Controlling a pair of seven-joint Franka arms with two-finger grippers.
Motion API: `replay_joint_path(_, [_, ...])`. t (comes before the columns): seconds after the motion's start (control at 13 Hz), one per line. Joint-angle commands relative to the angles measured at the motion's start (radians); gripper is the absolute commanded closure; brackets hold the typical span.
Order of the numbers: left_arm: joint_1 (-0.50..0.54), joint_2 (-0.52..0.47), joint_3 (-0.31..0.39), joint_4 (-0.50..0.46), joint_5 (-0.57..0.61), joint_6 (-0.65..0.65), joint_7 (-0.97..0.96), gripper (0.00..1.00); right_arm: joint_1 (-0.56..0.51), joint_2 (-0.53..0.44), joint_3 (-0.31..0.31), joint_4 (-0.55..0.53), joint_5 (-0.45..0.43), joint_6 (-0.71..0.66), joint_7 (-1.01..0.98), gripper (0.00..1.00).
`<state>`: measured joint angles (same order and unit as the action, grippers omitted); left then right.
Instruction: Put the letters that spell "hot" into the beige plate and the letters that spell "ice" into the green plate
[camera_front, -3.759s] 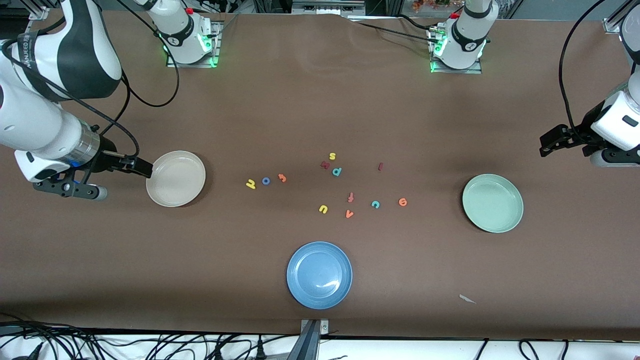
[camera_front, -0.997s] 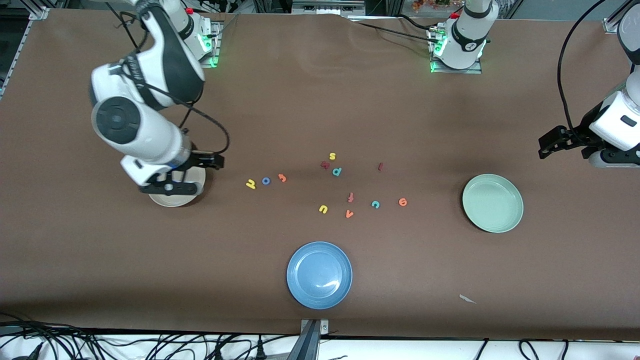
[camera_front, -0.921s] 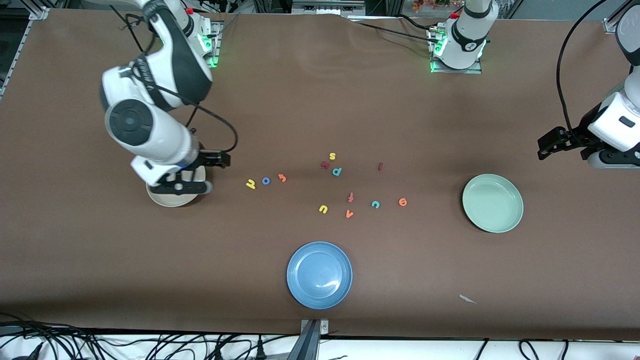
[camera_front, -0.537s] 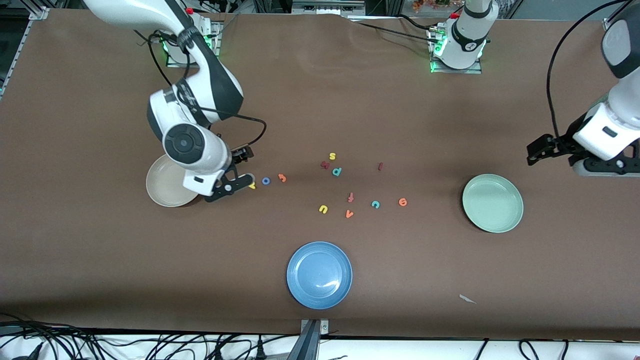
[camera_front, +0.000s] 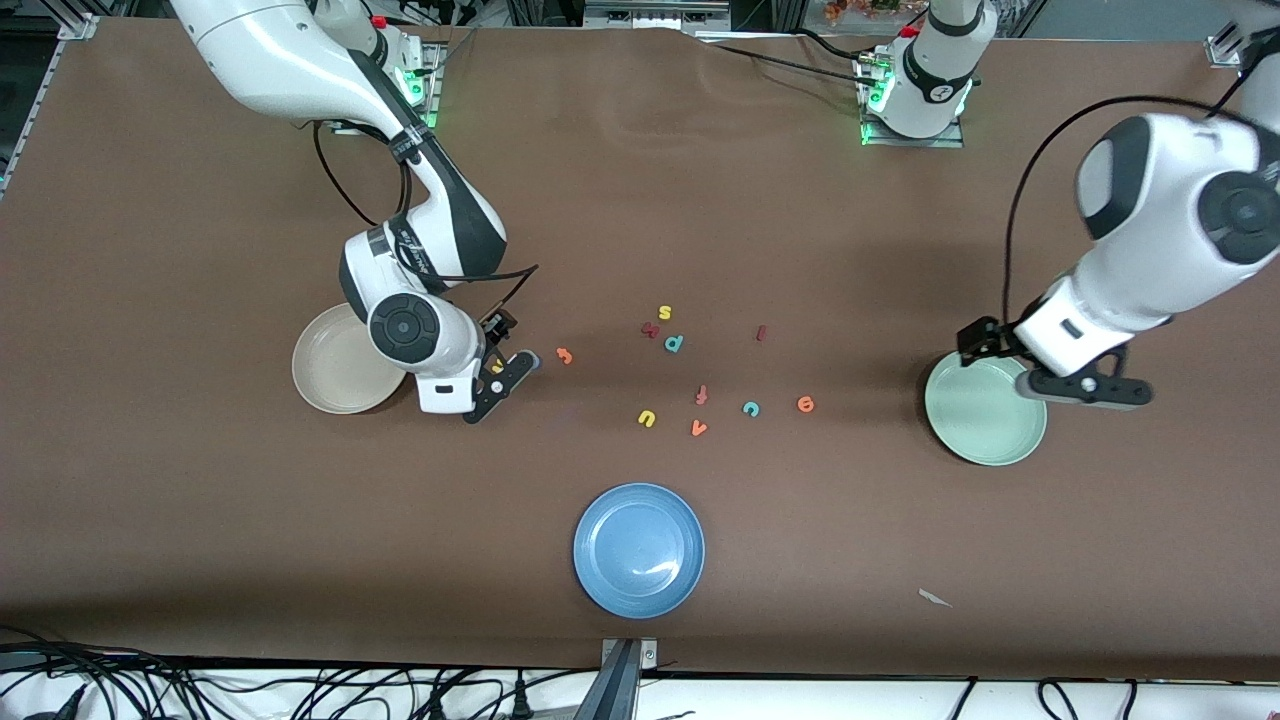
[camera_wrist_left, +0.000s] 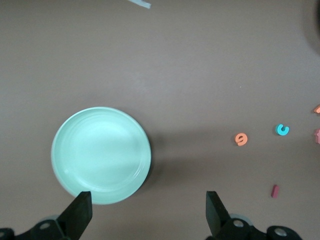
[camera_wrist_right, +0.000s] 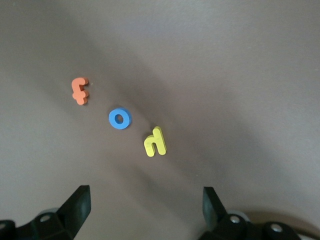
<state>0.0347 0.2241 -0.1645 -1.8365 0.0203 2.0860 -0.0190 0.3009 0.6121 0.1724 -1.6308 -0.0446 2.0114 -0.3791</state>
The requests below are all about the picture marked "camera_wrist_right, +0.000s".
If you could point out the blue letter o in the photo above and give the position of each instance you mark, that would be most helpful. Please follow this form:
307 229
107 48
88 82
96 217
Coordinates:
112 120

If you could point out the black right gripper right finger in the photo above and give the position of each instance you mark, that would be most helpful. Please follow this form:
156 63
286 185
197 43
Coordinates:
215 215

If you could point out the orange letter f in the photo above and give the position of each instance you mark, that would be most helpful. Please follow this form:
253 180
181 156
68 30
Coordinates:
80 91

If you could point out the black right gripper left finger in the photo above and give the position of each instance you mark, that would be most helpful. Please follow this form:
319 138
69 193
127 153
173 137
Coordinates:
75 212

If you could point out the yellow letter h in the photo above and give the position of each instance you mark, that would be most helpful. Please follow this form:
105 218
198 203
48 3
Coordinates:
160 142

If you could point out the brown table cover sheet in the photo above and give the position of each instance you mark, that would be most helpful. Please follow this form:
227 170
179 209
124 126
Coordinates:
225 75

